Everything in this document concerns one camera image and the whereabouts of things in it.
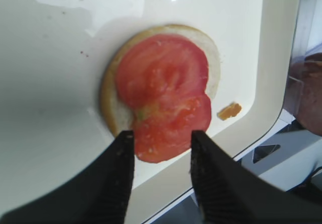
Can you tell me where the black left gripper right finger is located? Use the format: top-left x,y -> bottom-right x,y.
190,130 -> 321,223

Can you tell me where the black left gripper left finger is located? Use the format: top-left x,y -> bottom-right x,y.
1,130 -> 134,223

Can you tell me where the red tomato slice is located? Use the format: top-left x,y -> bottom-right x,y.
115,34 -> 208,109
132,94 -> 212,164

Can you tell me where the brown meat patty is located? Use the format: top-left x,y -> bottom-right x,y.
291,53 -> 321,136

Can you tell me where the bottom bun slice on tray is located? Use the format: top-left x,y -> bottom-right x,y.
99,25 -> 220,136

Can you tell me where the small orange food crumb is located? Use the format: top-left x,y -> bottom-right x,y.
217,102 -> 242,121

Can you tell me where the right clear acrylic divider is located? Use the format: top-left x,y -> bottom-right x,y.
280,0 -> 319,124

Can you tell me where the white serving tray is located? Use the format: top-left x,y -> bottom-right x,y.
1,0 -> 299,223

